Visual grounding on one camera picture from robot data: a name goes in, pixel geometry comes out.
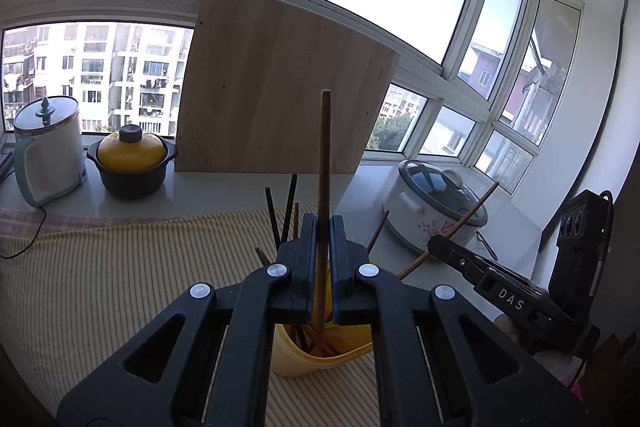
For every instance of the yellow plastic container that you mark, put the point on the yellow plastic container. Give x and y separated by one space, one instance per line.
300 364

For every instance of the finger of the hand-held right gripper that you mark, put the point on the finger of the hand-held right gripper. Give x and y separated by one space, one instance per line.
455 257

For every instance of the black clay pot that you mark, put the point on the black clay pot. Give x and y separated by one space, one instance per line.
132 179

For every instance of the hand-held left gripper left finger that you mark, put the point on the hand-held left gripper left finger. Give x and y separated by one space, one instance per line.
305 277

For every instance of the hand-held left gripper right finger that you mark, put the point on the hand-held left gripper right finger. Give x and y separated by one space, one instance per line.
345 277

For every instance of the person's right hand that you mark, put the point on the person's right hand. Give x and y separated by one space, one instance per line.
552 364

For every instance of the striped tablecloth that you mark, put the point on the striped tablecloth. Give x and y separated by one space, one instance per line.
125 267

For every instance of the floral white rice cooker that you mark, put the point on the floral white rice cooker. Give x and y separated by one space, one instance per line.
415 207

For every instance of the light wooden board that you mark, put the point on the light wooden board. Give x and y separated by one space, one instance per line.
280 82

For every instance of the apartment building outside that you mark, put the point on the apartment building outside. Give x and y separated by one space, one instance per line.
100 72

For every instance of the white teal electric cooker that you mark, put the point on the white teal electric cooker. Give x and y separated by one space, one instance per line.
55 157

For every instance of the yellow pot lid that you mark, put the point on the yellow pot lid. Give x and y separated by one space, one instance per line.
130 152

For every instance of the black chopstick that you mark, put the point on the black chopstick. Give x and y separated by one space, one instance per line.
290 207
272 222

